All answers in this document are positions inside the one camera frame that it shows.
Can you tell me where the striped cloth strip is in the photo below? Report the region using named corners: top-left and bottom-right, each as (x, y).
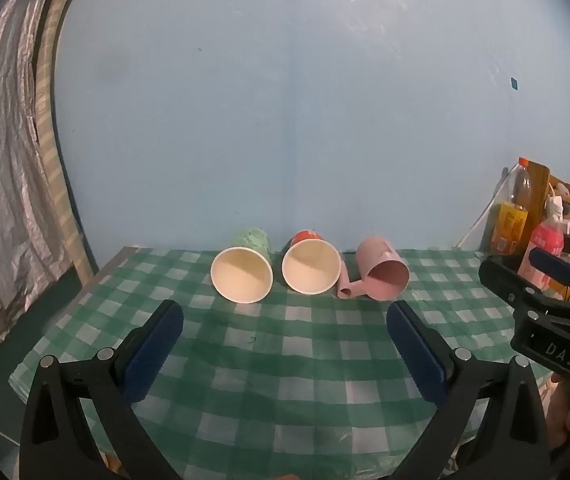
top-left (32, 0), bottom-right (96, 286)

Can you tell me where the wooden rack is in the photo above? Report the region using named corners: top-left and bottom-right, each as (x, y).
top-left (482, 160), bottom-right (570, 264)

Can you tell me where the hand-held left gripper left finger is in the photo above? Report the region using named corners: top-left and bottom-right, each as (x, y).
top-left (19, 299), bottom-right (186, 480)

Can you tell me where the red paper cup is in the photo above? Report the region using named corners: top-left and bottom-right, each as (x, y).
top-left (281, 229), bottom-right (342, 295)

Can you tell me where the clear bottle with orange label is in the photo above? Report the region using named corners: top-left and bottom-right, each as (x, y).
top-left (488, 157), bottom-right (534, 257)

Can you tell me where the silver grey curtain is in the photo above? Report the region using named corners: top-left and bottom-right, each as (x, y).
top-left (0, 0), bottom-right (93, 386)

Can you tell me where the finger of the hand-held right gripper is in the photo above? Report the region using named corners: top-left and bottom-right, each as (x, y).
top-left (528, 248), bottom-right (570, 308)
top-left (478, 255), bottom-right (570, 322)

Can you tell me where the white cable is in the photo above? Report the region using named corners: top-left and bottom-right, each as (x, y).
top-left (456, 172), bottom-right (511, 249)

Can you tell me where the green paper cup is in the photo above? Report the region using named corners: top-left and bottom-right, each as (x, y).
top-left (210, 227), bottom-right (274, 304)

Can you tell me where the pink plastic cup with handle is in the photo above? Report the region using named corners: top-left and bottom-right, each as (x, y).
top-left (336, 236), bottom-right (410, 302)

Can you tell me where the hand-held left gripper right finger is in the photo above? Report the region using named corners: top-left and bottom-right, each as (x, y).
top-left (386, 300), bottom-right (552, 480)

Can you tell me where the pink bottle with white cap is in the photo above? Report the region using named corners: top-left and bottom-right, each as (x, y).
top-left (517, 196), bottom-right (565, 289)

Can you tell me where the green white checkered tablecloth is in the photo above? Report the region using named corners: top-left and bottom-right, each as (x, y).
top-left (9, 246), bottom-right (554, 480)

